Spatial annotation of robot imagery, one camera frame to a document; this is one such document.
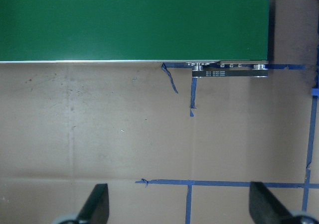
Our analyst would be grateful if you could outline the green conveyor belt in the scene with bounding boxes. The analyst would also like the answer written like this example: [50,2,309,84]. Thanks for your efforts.
[0,0,270,63]

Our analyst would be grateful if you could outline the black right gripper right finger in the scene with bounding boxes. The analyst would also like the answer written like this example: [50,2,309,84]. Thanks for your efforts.
[249,182,297,224]

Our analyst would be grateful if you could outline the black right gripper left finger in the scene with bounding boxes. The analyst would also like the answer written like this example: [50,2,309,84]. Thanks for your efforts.
[75,184,110,224]

